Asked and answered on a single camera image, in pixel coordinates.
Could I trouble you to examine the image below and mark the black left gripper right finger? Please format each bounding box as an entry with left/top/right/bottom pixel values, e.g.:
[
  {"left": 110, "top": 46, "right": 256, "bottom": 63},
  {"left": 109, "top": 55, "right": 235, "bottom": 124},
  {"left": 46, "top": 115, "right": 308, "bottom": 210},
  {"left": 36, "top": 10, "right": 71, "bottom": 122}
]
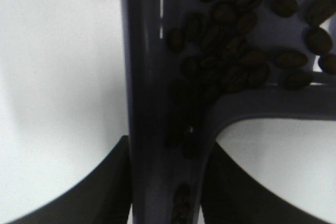
[{"left": 201, "top": 143, "right": 324, "bottom": 223}]

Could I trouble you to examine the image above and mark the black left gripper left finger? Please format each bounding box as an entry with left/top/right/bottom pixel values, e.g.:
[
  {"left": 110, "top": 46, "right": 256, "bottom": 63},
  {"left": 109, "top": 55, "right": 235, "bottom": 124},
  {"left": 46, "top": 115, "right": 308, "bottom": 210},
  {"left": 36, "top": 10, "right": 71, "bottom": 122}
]
[{"left": 13, "top": 135, "right": 131, "bottom": 224}]

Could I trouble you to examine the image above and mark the purple plastic dustpan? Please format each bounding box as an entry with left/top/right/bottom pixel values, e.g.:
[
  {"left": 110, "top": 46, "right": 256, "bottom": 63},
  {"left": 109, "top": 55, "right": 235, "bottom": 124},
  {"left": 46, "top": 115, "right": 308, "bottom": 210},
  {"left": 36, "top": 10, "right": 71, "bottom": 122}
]
[{"left": 122, "top": 0, "right": 335, "bottom": 223}]

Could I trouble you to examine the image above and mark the pile of coffee beans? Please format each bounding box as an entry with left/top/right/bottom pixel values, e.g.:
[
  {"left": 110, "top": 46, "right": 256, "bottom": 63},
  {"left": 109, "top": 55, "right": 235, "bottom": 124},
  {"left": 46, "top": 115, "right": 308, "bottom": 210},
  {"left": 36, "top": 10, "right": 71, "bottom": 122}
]
[{"left": 165, "top": 0, "right": 335, "bottom": 223}]

